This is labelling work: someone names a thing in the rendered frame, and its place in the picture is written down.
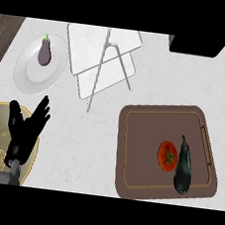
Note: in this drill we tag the large dark eggplant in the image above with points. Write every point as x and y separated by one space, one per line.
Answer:
183 166

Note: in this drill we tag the white round plate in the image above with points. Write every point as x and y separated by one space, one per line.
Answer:
33 71

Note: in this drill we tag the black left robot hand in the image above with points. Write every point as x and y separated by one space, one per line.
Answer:
25 133

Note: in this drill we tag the black appliance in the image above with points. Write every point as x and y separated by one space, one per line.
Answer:
195 46

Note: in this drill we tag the white tiered shelf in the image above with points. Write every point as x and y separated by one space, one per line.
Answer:
101 59

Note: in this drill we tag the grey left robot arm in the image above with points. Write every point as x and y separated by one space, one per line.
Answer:
6 175

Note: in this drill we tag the brown tray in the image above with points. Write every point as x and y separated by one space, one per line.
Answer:
147 139

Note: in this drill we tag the red tomato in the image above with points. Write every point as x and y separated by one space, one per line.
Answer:
167 156

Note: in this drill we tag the small purple eggplant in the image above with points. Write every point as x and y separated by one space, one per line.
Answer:
44 53

